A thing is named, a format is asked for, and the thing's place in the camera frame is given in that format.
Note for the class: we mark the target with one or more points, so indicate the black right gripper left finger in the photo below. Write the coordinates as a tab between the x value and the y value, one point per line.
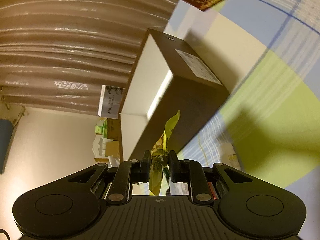
128	173

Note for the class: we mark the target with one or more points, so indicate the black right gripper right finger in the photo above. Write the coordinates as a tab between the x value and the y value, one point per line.
190	172

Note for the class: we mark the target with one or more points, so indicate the yellow snack packet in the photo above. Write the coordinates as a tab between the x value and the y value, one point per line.
159	155

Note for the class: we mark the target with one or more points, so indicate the yellow brown small carton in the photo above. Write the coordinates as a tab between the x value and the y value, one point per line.
112	149

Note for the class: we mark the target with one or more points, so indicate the white scalloped holder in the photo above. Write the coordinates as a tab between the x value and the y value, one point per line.
99	146

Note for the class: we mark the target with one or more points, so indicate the brown cardboard carton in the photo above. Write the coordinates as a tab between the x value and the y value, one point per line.
113	129

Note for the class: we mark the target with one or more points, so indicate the green white small box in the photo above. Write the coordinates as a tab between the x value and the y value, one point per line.
101	127

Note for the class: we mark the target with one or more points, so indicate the white printed carton box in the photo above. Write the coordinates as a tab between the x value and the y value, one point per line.
109	102

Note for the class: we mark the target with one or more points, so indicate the brown cardboard storage box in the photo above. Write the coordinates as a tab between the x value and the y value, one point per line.
168	77

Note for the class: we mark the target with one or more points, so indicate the beige pleated curtain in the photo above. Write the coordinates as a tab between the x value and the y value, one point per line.
57	54

